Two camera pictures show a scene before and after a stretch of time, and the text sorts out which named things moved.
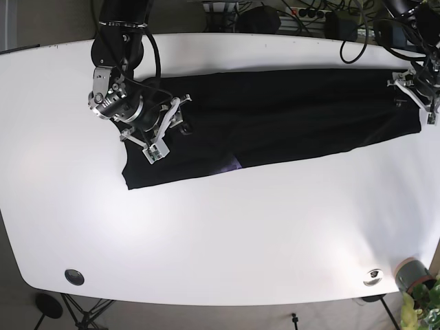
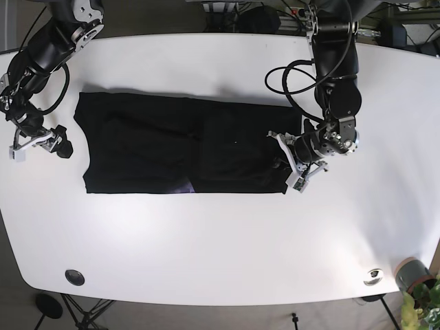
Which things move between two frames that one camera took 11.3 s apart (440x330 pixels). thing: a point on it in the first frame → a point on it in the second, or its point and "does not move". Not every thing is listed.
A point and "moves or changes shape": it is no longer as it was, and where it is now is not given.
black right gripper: (426, 78) → (334, 137)
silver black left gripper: (113, 98) → (28, 120)
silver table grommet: (373, 277) does not move
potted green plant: (421, 295) does not move
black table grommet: (74, 277) does not move
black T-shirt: (242, 115) moves or changes shape
